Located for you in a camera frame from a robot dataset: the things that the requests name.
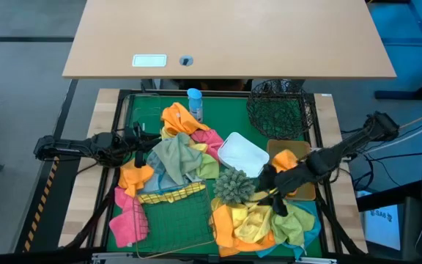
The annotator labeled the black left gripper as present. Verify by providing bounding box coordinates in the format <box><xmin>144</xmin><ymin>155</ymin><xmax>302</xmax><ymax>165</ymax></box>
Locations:
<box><xmin>122</xmin><ymin>122</ymin><xmax>163</xmax><ymax>169</ymax></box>

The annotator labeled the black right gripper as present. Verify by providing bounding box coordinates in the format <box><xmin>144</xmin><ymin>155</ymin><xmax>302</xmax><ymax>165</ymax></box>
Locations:
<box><xmin>256</xmin><ymin>161</ymin><xmax>318</xmax><ymax>217</ymax></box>

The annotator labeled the light blue teal-edged towel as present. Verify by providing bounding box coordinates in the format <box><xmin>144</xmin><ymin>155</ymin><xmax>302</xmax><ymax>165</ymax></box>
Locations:
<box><xmin>137</xmin><ymin>170</ymin><xmax>203</xmax><ymax>195</ymax></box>
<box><xmin>145</xmin><ymin>149</ymin><xmax>166</xmax><ymax>175</ymax></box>

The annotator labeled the orange microfiber towel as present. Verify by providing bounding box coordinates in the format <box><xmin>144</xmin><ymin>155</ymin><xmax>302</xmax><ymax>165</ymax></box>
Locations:
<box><xmin>271</xmin><ymin>149</ymin><xmax>300</xmax><ymax>197</ymax></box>
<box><xmin>210</xmin><ymin>203</ymin><xmax>277</xmax><ymax>257</ymax></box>
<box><xmin>160</xmin><ymin>102</ymin><xmax>211</xmax><ymax>136</ymax></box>
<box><xmin>118</xmin><ymin>158</ymin><xmax>155</xmax><ymax>199</ymax></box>

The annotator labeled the lime green microfiber towel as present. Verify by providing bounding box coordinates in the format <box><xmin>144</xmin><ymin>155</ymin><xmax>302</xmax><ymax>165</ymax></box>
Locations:
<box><xmin>196</xmin><ymin>153</ymin><xmax>221</xmax><ymax>180</ymax></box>
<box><xmin>270</xmin><ymin>201</ymin><xmax>317</xmax><ymax>247</ymax></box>

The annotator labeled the turquoise microfiber towel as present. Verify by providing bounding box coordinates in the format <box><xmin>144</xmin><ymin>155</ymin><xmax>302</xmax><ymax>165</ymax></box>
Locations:
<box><xmin>256</xmin><ymin>200</ymin><xmax>322</xmax><ymax>260</ymax></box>

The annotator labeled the pink microfiber towel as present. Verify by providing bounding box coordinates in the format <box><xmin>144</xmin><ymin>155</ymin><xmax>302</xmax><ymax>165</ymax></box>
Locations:
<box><xmin>190</xmin><ymin>128</ymin><xmax>225</xmax><ymax>162</ymax></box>
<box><xmin>108</xmin><ymin>186</ymin><xmax>149</xmax><ymax>249</ymax></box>

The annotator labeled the clear plastic container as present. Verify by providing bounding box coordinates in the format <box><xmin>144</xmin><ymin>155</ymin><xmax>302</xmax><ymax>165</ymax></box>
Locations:
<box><xmin>125</xmin><ymin>93</ymin><xmax>163</xmax><ymax>136</ymax></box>

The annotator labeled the artificial succulent in grey pot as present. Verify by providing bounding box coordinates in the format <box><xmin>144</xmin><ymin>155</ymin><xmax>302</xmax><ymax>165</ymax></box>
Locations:
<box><xmin>212</xmin><ymin>166</ymin><xmax>256</xmax><ymax>205</ymax></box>

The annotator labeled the white plastic bin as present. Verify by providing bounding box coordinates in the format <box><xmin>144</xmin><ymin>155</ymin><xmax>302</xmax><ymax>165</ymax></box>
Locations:
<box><xmin>217</xmin><ymin>131</ymin><xmax>270</xmax><ymax>179</ymax></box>

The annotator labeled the light blue spray bottle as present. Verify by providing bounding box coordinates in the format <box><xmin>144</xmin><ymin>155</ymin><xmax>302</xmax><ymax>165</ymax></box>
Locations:
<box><xmin>186</xmin><ymin>87</ymin><xmax>204</xmax><ymax>124</ymax></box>

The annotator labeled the white rectangular desk plate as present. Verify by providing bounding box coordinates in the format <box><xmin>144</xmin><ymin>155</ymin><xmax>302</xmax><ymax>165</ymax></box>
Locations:
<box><xmin>132</xmin><ymin>54</ymin><xmax>168</xmax><ymax>68</ymax></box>

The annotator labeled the dark woven wicker basket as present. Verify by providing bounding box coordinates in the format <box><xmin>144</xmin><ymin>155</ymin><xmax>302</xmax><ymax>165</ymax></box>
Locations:
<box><xmin>246</xmin><ymin>79</ymin><xmax>317</xmax><ymax>141</ymax></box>

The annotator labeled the black side table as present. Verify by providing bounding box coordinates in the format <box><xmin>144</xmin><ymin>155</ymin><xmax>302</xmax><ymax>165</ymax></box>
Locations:
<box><xmin>355</xmin><ymin>179</ymin><xmax>422</xmax><ymax>264</ymax></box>

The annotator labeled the white labelled box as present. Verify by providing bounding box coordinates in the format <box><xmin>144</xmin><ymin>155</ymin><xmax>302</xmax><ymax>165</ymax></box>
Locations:
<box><xmin>363</xmin><ymin>203</ymin><xmax>402</xmax><ymax>252</ymax></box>

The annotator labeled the beige wooden desk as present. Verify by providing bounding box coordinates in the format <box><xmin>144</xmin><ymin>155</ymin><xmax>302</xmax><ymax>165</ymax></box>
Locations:
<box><xmin>62</xmin><ymin>0</ymin><xmax>398</xmax><ymax>81</ymax></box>

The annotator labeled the black diagonal frame brace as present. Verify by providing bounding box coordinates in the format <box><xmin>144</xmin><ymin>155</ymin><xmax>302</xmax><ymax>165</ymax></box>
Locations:
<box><xmin>64</xmin><ymin>172</ymin><xmax>119</xmax><ymax>250</ymax></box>
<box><xmin>315</xmin><ymin>194</ymin><xmax>368</xmax><ymax>256</ymax></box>

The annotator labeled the black aluminium frame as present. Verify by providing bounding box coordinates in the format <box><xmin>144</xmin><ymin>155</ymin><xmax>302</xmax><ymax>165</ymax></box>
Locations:
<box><xmin>86</xmin><ymin>89</ymin><xmax>344</xmax><ymax>264</ymax></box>

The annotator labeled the gold wire basket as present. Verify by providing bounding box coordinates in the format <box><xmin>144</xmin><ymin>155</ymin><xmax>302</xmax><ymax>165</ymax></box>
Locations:
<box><xmin>133</xmin><ymin>181</ymin><xmax>218</xmax><ymax>260</ymax></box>

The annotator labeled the black cable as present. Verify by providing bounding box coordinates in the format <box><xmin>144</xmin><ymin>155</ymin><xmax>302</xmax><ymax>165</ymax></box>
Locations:
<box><xmin>349</xmin><ymin>152</ymin><xmax>377</xmax><ymax>191</ymax></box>

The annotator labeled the black hazard-striped base plate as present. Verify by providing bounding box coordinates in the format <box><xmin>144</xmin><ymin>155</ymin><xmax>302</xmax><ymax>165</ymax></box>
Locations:
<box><xmin>15</xmin><ymin>78</ymin><xmax>84</xmax><ymax>254</ymax></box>

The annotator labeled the white cable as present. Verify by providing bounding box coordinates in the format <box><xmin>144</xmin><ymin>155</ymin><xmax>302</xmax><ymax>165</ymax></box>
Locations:
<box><xmin>363</xmin><ymin>117</ymin><xmax>422</xmax><ymax>154</ymax></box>

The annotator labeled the yellow cable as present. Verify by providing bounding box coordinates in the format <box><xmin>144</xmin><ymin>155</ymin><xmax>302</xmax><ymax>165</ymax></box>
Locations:
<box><xmin>397</xmin><ymin>116</ymin><xmax>422</xmax><ymax>130</ymax></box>

